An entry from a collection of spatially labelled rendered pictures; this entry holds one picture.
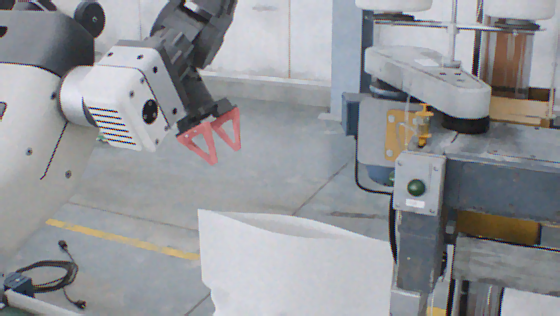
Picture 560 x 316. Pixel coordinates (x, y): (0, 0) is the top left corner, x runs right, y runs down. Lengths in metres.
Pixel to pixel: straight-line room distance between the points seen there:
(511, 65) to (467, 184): 0.51
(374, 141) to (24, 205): 0.84
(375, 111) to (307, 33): 5.25
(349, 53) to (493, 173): 5.08
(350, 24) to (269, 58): 1.27
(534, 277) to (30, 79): 0.97
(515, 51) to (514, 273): 0.51
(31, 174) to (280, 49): 5.99
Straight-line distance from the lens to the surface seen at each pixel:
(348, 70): 6.10
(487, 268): 1.28
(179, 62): 0.92
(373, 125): 1.47
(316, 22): 6.63
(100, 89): 0.85
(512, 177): 1.03
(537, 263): 1.26
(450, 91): 1.14
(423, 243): 1.10
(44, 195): 0.98
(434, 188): 1.00
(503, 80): 1.50
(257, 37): 6.93
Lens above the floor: 1.65
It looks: 19 degrees down
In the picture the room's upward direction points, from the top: straight up
